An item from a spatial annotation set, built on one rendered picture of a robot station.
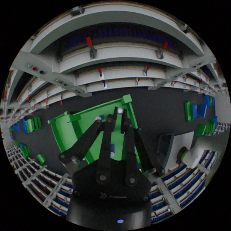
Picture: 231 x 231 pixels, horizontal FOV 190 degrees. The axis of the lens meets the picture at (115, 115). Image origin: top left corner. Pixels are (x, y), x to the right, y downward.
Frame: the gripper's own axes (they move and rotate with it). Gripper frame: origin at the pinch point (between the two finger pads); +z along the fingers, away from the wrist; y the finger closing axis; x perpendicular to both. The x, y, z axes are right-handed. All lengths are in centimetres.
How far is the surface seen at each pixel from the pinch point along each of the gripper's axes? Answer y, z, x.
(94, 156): -5.5, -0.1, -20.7
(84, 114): -11.9, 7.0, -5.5
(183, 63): 28.2, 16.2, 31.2
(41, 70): -31.2, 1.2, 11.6
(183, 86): 76, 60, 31
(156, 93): 41, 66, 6
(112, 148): 0.6, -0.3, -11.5
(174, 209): 71, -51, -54
